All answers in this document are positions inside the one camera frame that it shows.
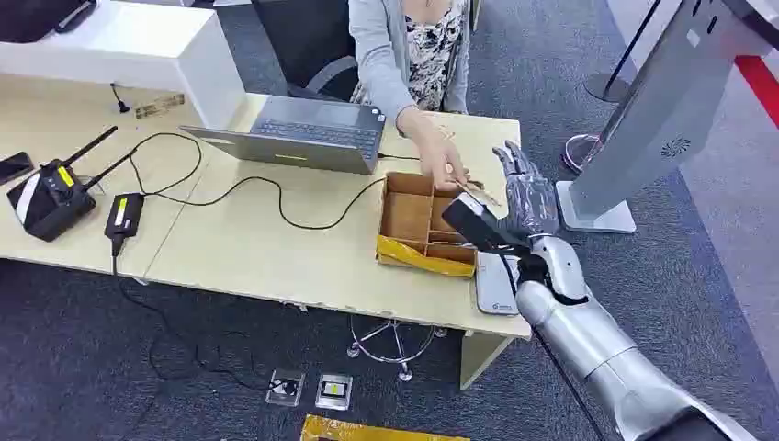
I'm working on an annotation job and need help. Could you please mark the person's right hand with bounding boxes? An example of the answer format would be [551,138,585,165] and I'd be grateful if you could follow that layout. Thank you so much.
[395,106,473,193]

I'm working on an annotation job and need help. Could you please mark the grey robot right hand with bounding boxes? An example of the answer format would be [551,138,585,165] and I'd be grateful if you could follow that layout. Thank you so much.
[491,140,561,246]

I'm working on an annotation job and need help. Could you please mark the thin wooden card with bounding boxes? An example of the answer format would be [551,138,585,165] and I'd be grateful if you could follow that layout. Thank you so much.
[456,179,503,209]

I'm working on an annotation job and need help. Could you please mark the round chrome stanchion base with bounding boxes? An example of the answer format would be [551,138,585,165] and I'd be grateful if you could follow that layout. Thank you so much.
[560,133,604,175]

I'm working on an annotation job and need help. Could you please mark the wooden card box, yellow tape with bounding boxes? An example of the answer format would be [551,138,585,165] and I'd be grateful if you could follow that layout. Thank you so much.
[375,171,482,279]

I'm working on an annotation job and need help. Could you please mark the white card reader pad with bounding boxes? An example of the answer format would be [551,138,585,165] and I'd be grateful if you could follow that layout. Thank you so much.
[474,251,522,318]

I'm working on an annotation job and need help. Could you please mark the person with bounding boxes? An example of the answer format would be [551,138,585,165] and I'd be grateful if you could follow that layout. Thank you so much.
[347,0,475,193]

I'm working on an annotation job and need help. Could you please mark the grey laptop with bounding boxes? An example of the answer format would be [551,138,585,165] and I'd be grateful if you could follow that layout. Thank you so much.
[179,94,388,176]

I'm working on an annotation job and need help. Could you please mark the stanchion with black pole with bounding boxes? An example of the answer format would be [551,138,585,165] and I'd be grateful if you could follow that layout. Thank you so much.
[583,0,664,104]

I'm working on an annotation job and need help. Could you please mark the grey standing kiosk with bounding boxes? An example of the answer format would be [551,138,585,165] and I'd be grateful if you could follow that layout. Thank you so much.
[555,0,779,235]

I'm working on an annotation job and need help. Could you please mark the pale desk leg panel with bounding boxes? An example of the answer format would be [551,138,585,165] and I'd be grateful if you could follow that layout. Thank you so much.
[459,331,515,390]

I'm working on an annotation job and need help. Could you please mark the black office chair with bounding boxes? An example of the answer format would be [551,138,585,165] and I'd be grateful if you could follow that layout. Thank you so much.
[252,0,360,102]

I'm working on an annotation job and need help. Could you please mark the chrome stool base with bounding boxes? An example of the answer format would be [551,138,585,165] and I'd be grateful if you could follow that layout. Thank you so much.
[346,314,448,383]

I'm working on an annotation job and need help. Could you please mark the floor socket with yellow label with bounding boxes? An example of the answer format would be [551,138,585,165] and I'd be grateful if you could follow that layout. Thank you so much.
[315,372,355,412]

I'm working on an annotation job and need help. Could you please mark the floor socket with plug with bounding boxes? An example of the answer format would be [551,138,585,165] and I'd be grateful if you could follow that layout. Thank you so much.
[265,367,307,408]

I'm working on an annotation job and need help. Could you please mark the yellow taped cardboard box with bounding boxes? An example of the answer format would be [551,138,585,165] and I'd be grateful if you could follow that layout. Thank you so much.
[300,413,473,441]

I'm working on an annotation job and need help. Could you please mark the white cabinet block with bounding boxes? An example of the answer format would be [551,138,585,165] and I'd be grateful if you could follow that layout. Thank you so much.
[0,0,246,130]

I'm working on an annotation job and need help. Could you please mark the small black plug stub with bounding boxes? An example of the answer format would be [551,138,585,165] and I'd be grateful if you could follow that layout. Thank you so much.
[109,82,131,115]

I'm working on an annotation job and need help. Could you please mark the black power adapter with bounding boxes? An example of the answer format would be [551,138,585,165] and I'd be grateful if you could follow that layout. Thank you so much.
[104,192,146,257]

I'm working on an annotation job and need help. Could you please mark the black radio unit with antennas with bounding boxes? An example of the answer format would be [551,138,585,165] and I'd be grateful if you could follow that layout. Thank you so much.
[6,126,138,243]

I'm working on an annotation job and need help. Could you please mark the black phone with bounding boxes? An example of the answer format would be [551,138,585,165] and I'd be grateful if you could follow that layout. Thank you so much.
[0,152,35,186]

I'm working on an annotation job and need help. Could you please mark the black bag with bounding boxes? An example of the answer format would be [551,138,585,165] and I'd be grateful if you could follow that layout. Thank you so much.
[0,0,84,44]

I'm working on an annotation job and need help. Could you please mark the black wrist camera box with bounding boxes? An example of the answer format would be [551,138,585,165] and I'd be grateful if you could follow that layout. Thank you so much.
[442,193,525,255]

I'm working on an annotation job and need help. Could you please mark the black laptop power cable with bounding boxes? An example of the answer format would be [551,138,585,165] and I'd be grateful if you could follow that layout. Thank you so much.
[128,131,423,232]

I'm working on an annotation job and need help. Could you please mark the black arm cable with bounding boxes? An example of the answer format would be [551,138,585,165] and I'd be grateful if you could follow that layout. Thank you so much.
[499,252,606,441]

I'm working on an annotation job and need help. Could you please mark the black adapter mains cable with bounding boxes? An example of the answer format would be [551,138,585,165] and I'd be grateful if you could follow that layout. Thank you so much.
[111,240,288,394]

